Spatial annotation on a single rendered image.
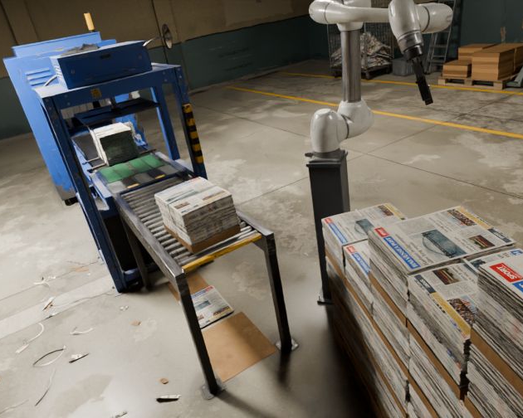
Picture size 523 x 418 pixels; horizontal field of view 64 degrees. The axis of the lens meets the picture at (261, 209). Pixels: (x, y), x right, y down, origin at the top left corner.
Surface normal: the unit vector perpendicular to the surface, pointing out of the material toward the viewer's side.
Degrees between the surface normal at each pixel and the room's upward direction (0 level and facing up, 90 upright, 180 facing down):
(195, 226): 90
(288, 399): 0
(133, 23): 90
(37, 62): 90
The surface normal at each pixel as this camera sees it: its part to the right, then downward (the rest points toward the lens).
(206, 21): 0.51, 0.31
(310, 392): -0.16, -0.88
